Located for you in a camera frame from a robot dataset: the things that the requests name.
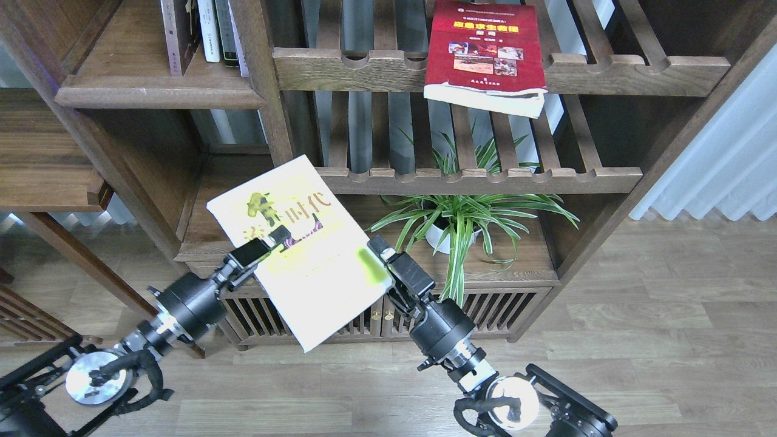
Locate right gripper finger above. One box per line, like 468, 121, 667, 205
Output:
367, 235, 396, 263

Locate dark wooden bookshelf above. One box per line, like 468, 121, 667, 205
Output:
2, 1, 775, 341

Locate red book with photos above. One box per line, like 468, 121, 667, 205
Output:
424, 1, 547, 118

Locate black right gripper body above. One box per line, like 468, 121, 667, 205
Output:
385, 252, 477, 371

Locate green spider plant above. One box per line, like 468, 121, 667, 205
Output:
367, 124, 580, 310

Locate yellow green book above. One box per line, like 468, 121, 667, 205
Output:
206, 157, 392, 351

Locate white upright book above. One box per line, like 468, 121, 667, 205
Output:
197, 0, 221, 62

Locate pale upright book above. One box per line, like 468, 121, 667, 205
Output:
228, 1, 250, 78

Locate dark upright book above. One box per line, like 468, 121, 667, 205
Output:
214, 0, 239, 67

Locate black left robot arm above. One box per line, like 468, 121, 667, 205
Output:
1, 226, 291, 436

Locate white curtain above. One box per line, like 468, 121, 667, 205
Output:
629, 48, 776, 221

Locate maroon book white characters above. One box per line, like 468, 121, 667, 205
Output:
160, 1, 202, 76

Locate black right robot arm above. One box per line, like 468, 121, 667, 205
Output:
367, 236, 618, 436

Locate white plant pot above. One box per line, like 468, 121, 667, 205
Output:
425, 223, 483, 257

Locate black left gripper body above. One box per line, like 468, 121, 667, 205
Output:
137, 239, 270, 355

